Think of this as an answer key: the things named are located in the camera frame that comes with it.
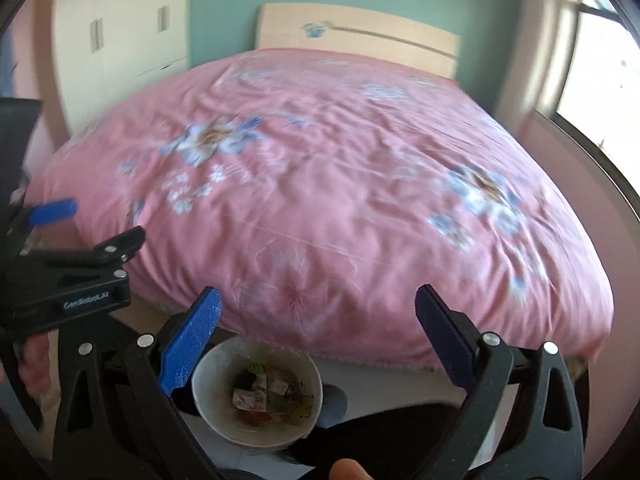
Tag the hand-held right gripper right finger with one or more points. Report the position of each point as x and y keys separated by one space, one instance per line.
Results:
x=447 y=342

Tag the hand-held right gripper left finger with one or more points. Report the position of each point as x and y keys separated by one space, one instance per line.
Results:
x=190 y=342

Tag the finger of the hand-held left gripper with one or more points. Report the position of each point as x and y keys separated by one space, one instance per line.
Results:
x=112 y=247
x=52 y=212

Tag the white waste bin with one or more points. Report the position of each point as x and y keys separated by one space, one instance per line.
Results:
x=215 y=410

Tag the person's left hand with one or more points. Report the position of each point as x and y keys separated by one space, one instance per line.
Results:
x=34 y=365

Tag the person's right hand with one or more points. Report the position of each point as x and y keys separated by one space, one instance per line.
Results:
x=350 y=471

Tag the person's right leg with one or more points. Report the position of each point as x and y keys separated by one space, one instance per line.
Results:
x=400 y=437

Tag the blue grey slipper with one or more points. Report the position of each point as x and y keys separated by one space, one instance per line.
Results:
x=334 y=405

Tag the pink floral blanket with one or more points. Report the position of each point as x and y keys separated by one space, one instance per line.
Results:
x=325 y=185

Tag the cream wardrobe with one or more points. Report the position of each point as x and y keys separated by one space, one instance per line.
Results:
x=120 y=20

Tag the window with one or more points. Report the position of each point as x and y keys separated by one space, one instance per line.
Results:
x=600 y=75

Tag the beige window casing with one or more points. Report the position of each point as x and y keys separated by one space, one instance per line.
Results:
x=542 y=40

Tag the beige wooden headboard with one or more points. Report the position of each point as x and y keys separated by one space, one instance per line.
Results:
x=360 y=30

